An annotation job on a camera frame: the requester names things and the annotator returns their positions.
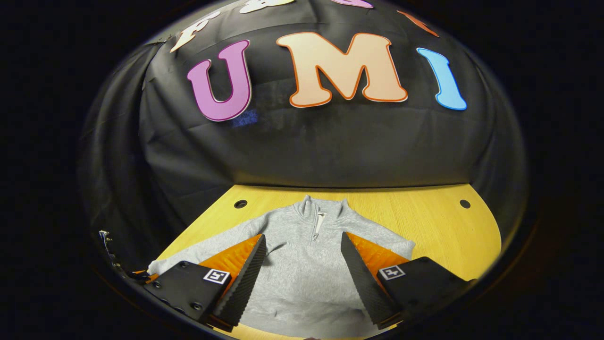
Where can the grey zip sweatshirt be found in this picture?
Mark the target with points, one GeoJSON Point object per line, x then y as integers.
{"type": "Point", "coordinates": [306, 283]}

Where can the black backdrop cloth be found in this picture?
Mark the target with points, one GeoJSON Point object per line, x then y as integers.
{"type": "Point", "coordinates": [330, 141]}

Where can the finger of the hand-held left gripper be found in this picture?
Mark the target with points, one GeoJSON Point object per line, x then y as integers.
{"type": "Point", "coordinates": [143, 275]}

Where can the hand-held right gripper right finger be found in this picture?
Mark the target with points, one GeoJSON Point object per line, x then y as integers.
{"type": "Point", "coordinates": [365, 288]}

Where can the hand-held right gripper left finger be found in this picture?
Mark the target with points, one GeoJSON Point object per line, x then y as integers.
{"type": "Point", "coordinates": [245, 288]}

